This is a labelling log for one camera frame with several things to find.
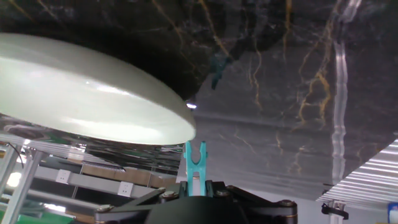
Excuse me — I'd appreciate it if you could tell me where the grey socket rail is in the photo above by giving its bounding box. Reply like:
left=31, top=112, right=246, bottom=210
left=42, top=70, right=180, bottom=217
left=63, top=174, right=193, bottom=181
left=33, top=166, right=178, bottom=200

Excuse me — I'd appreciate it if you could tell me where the teal plastic clothespin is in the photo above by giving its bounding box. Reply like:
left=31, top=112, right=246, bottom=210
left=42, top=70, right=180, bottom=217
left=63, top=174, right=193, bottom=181
left=183, top=141, right=208, bottom=197

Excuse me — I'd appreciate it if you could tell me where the black marble pattern mat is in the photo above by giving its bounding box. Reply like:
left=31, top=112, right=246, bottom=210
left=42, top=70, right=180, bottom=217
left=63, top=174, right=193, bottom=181
left=0, top=0, right=398, bottom=202

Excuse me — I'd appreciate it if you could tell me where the white wall socket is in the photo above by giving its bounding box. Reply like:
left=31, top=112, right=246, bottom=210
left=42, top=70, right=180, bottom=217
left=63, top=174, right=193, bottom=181
left=117, top=181, right=134, bottom=198
left=55, top=169, right=72, bottom=184

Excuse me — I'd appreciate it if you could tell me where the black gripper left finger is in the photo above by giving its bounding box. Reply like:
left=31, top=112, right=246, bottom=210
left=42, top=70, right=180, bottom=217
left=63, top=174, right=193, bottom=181
left=94, top=180, right=188, bottom=224

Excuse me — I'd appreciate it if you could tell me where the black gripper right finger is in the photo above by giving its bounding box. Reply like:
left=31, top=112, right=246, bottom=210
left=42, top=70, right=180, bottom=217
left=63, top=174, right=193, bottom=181
left=205, top=179, right=299, bottom=224

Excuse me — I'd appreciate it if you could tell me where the aluminium frame post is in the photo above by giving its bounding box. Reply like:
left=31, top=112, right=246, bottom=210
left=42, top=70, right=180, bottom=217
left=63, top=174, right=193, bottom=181
left=0, top=144, right=48, bottom=224

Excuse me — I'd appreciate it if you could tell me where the pale green round plate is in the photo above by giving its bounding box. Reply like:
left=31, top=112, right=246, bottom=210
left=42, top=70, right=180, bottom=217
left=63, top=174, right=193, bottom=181
left=0, top=32, right=197, bottom=146

